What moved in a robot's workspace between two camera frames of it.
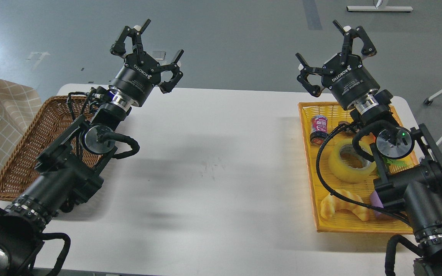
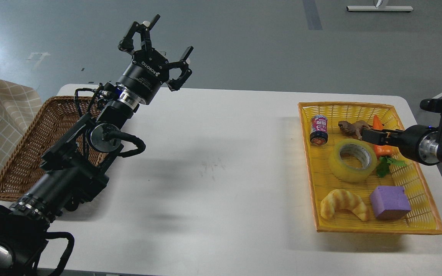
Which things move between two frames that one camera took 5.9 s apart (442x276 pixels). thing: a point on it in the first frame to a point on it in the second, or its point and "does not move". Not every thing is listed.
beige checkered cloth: x=4 y=110 does not move
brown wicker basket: x=55 y=114 does not move
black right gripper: x=344 y=74 to x=419 y=143
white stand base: x=381 y=8 does not move
